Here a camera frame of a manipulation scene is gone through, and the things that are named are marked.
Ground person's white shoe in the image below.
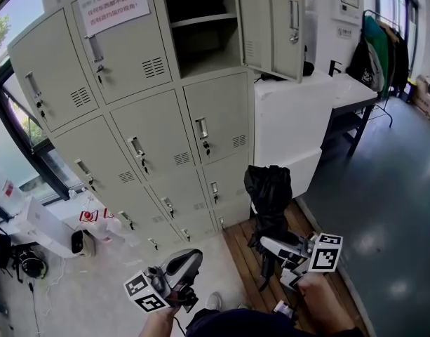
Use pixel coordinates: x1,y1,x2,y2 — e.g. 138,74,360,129
205,291,223,312

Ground dark hanging coat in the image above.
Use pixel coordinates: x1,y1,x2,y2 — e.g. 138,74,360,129
385,26,410,91

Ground person's left forearm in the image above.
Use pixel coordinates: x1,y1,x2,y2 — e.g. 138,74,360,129
138,305,177,337

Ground clear plastic bag red label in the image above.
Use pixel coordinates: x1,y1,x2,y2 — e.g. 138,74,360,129
0,172,27,218

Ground black tote bag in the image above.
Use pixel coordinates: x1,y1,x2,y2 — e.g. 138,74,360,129
345,39,382,91

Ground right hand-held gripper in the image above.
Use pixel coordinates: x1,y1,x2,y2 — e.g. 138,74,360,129
260,232,344,293

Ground brown cardboard boxes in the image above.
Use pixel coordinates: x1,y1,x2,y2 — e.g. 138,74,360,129
410,74,430,119

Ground black umbrella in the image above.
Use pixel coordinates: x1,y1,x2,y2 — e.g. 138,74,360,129
243,164,300,291

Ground green jacket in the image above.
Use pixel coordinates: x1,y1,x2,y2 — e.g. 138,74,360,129
363,15,391,100

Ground clear bottles with red labels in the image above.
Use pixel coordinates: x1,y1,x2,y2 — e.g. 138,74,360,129
79,207,126,244

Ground person's right forearm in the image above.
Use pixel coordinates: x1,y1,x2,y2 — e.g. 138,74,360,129
297,273,356,333

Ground white table with black legs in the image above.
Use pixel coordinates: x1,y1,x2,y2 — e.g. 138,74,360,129
321,72,381,158

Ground white cardboard box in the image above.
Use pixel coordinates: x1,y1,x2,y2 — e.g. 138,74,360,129
13,196,76,259

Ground black clothes rack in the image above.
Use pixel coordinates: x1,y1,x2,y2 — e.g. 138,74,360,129
361,8,405,128

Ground white cable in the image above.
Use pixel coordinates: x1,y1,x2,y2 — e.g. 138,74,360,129
41,256,67,316

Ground black helmet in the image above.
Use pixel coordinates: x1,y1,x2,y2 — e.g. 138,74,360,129
19,253,49,280

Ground grey metal locker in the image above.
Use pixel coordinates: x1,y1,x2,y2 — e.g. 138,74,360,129
6,0,306,253

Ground person's dark clothing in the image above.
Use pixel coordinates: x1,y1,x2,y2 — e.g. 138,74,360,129
185,307,368,337

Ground wooden slat platform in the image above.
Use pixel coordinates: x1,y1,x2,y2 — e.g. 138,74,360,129
221,198,368,337

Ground white and black device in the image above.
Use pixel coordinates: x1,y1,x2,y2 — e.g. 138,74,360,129
70,230,97,258

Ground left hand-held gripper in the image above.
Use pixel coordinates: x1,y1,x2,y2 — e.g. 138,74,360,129
123,248,204,315

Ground white paper notice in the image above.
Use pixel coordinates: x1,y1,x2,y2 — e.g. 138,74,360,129
77,0,152,39

